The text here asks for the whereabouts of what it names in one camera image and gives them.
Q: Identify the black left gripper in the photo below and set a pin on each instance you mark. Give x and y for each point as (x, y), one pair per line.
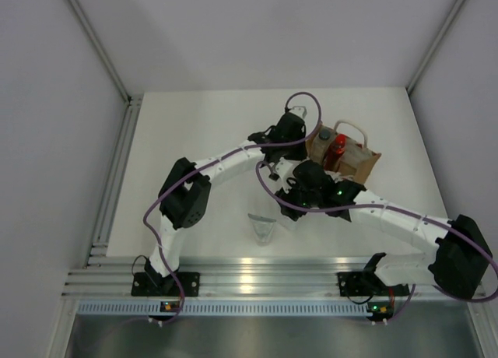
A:
(300, 154)

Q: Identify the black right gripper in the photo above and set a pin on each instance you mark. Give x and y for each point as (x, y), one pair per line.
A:
(294, 212)

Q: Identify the red liquid bottle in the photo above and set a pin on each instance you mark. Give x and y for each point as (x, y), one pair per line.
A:
(334, 152)

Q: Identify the clear bottle grey cap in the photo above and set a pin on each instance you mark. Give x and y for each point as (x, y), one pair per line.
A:
(320, 144)

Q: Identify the burlap watermelon canvas bag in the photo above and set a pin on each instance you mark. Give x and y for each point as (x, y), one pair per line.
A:
(358, 159)

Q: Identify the clear silver tube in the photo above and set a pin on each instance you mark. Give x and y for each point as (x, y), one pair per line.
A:
(263, 228)

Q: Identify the white bottle grey cap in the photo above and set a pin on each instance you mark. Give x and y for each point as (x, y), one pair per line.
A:
(288, 223)

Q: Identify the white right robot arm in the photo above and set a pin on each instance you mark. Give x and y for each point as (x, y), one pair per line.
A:
(451, 254)

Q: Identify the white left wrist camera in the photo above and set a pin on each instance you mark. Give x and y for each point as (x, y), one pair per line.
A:
(299, 111)

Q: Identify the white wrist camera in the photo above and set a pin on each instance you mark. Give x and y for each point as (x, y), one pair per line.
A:
(299, 111)
(281, 171)

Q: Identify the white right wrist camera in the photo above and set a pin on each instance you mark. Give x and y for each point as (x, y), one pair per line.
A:
(281, 171)

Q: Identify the aluminium frame post left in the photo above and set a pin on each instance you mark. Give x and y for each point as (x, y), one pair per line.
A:
(83, 20)

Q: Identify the aluminium frame post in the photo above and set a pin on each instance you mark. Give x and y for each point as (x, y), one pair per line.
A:
(83, 20)
(436, 42)

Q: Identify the aluminium frame post right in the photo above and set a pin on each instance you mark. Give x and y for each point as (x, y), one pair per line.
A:
(436, 42)

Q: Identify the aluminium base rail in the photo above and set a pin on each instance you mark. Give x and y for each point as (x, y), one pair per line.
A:
(220, 277)

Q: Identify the slotted grey cable duct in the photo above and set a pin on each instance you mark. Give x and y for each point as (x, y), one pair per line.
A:
(159, 308)

